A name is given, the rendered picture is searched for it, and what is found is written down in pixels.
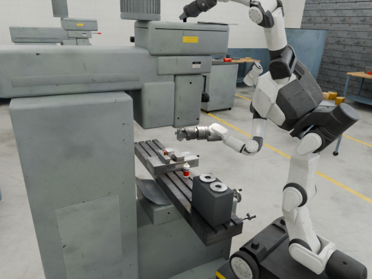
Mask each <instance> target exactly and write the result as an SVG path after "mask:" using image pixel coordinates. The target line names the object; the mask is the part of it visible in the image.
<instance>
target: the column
mask: <svg viewBox="0 0 372 279"><path fill-rule="evenodd" d="M9 114H10V117H11V122H12V127H13V132H14V137H15V142H16V145H17V150H18V155H19V160H20V165H21V169H22V173H23V178H24V183H25V188H26V191H27V196H28V201H29V206H30V211H31V215H32V219H33V224H34V229H35V234H36V237H37V243H38V247H39V252H40V257H41V261H42V265H43V270H44V276H45V279H139V278H138V244H137V210H136V176H135V143H134V125H133V99H132V97H131V96H129V95H128V94H126V93H125V92H124V91H108V92H92V93H83V94H66V95H50V96H33V97H17V98H11V102H10V106H9Z"/></svg>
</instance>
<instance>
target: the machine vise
mask: <svg viewBox="0 0 372 279"><path fill-rule="evenodd" d="M181 153H182V154H183V155H184V156H185V158H184V161H181V162H176V161H175V160H174V158H172V159H170V158H169V157H168V156H167V155H164V152H163V151H162V150H160V151H158V156H154V157H148V158H147V167H148V168H149V169H150V171H151V172H152V173H153V175H159V174H164V173H169V172H174V171H179V170H183V168H184V165H185V164H186V163H188V165H189V168H193V167H198V166H199V158H198V157H197V156H196V155H195V154H194V153H193V152H191V151H190V150H189V151H183V152H181Z"/></svg>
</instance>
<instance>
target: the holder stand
mask: <svg viewBox="0 0 372 279"><path fill-rule="evenodd" d="M233 199H234V191H233V190H231V189H230V188H229V187H228V186H227V185H226V184H224V183H223V182H222V181H220V180H219V179H218V178H217V177H216V176H214V175H213V174H211V173H204V174H201V175H198V176H196V177H193V185H192V203H191V205H192V206H193V207H194V208H195V209H196V210H197V212H198V213H199V214H200V215H201V216H202V217H203V218H204V219H205V220H206V221H207V222H208V223H209V224H210V225H211V227H215V226H218V225H220V224H223V223H226V222H228V221H230V220H231V212H232V207H233Z"/></svg>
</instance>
